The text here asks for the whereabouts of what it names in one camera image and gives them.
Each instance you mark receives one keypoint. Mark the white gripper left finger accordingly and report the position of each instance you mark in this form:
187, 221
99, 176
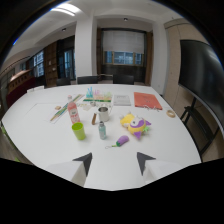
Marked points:
73, 170

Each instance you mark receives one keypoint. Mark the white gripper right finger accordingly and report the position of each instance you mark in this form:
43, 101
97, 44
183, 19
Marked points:
154, 168

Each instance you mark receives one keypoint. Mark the yellow round tape coil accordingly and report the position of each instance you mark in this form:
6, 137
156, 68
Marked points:
171, 113

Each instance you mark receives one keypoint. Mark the green plastic cup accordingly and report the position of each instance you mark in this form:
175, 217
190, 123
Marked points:
79, 131

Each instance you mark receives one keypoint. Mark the yellow purple plush toy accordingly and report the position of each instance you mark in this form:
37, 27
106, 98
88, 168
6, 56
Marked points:
135, 125

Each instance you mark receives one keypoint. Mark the small teal spray bottle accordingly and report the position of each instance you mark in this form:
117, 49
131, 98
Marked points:
102, 130

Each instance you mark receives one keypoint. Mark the pink drink bottle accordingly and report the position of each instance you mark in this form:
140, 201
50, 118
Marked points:
73, 113

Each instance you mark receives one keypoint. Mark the black screen stand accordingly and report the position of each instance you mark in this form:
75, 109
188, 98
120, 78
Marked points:
198, 125

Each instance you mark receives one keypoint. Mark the long green yellow ruler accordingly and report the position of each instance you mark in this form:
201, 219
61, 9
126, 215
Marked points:
66, 107

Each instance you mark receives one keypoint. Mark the small beige eraser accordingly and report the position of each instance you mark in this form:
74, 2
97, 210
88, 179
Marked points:
58, 108

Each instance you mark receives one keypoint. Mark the small clear glass jar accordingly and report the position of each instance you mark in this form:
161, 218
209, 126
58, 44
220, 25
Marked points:
93, 104

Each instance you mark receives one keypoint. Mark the white booklet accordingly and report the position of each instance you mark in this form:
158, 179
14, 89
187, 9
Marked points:
122, 100

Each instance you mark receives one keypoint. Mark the colourful toy block set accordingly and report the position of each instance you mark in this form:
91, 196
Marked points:
97, 95

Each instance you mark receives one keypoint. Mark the black office chair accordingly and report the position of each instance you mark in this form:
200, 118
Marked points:
63, 81
87, 79

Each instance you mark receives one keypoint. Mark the large black display screen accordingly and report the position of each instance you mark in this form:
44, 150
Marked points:
203, 75

